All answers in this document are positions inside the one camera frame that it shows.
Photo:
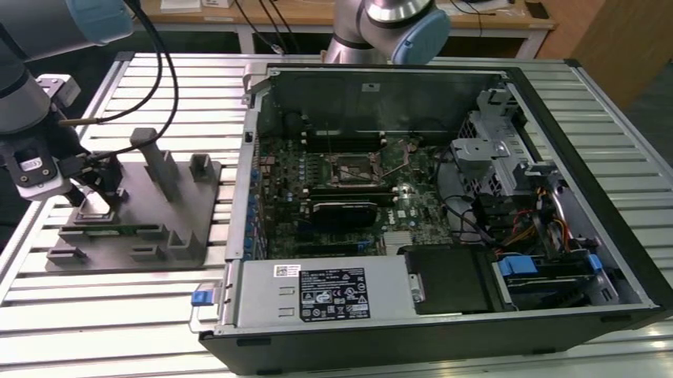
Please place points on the wooden desk white legs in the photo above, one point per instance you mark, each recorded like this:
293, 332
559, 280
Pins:
504, 19

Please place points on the small white labelled box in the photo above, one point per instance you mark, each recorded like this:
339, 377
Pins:
217, 2

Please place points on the green RAM stick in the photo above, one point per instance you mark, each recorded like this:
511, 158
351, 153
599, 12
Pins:
109, 231

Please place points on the black phone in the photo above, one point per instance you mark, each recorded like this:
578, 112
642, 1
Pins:
537, 10

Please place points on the blue case latch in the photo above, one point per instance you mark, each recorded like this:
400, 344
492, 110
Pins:
201, 298

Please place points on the blue expansion slot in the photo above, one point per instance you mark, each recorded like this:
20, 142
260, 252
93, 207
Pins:
362, 247

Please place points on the small black graphics card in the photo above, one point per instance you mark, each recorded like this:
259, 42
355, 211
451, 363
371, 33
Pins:
344, 216

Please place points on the silver green CPU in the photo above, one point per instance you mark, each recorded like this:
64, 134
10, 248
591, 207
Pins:
95, 205

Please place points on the black open PC case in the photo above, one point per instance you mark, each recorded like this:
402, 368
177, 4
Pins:
420, 350

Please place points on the grey power supply unit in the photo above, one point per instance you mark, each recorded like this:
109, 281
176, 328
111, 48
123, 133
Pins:
263, 291

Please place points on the grey case latch bracket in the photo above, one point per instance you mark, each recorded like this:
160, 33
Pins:
255, 73

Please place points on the white flat cardboard box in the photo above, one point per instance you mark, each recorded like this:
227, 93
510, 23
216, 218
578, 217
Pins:
179, 4

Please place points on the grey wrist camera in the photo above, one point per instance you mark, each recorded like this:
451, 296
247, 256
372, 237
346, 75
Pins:
60, 88

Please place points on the green motherboard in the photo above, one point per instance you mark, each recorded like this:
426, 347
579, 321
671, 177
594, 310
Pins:
283, 232

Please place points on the CPU socket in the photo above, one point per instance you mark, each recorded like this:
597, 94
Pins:
350, 161

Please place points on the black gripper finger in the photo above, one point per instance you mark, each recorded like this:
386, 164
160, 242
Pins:
76, 197
112, 183

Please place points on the silver chipset heatsink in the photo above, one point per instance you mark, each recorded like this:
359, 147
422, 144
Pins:
398, 241

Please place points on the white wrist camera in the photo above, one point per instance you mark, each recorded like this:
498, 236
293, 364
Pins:
38, 177

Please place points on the wooden cabinet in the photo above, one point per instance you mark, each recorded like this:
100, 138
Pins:
619, 39

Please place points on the blue disk carrier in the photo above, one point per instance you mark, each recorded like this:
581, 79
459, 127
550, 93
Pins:
518, 267

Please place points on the black plastic shroud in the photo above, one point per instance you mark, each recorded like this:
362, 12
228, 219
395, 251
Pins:
451, 275

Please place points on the blue drive bay tab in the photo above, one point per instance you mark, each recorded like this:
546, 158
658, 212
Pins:
594, 263

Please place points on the black expansion slot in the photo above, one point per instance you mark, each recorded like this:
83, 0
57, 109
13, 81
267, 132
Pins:
326, 249

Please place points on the metal drive cage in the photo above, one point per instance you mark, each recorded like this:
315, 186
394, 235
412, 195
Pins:
488, 149

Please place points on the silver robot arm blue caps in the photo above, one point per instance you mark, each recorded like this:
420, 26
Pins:
25, 98

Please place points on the grey plastic parts rack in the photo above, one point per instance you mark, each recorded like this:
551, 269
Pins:
157, 236

